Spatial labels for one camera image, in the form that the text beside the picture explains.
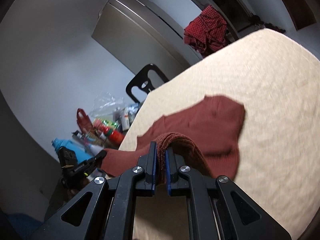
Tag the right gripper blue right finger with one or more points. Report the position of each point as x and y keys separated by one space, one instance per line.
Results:
x=176 y=185

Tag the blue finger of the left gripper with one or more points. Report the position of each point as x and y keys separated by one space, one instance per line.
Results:
x=96 y=161

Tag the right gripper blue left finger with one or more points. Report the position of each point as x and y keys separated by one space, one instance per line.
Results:
x=146 y=182

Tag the maroon knit sweater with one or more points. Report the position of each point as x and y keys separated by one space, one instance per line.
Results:
x=206 y=135

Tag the white bottle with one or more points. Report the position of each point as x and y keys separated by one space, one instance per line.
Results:
x=94 y=149

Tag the red reindeer thermos bottle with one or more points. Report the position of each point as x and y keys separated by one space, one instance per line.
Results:
x=115 y=137

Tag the red gift bag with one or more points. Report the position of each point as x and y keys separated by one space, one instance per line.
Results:
x=83 y=121

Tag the clear plastic bag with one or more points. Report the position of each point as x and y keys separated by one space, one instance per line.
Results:
x=106 y=104

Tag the black chair behind table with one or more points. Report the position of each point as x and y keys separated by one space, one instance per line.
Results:
x=143 y=82

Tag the grey cabinet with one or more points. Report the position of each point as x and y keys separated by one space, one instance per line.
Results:
x=138 y=32

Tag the cream quilted table cover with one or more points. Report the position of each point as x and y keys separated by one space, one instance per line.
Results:
x=276 y=78

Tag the red plaid shirt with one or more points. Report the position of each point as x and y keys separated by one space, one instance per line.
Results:
x=206 y=33

